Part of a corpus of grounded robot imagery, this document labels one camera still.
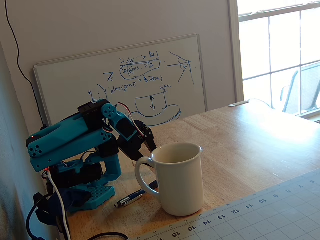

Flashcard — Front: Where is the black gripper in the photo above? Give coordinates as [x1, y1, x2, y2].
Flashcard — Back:
[116, 119, 158, 162]

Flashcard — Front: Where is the dark blue silver pen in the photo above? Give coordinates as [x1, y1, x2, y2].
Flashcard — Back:
[114, 180, 159, 209]

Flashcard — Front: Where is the cream ceramic mug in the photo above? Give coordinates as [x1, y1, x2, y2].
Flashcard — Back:
[134, 142, 204, 217]

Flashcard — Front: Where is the dark blue table clamp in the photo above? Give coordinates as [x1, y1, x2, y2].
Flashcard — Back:
[34, 187, 91, 227]

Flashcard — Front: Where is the whiteboard with blue writing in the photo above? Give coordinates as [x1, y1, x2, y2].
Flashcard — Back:
[33, 34, 208, 128]

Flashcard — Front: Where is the white framed window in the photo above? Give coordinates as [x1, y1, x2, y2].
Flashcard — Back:
[227, 0, 320, 124]

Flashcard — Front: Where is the grey gridded cutting mat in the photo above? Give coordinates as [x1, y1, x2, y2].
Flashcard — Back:
[132, 168, 320, 240]

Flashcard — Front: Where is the grey patio chair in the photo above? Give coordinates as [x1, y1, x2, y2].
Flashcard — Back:
[279, 61, 320, 116]

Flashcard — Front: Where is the white cable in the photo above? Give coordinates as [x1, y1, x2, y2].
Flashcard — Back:
[46, 171, 72, 240]

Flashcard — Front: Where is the blue cable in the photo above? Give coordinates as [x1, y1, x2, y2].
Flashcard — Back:
[25, 199, 42, 240]

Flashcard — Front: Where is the thin black wall cable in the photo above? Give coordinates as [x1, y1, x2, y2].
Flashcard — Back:
[4, 0, 48, 127]

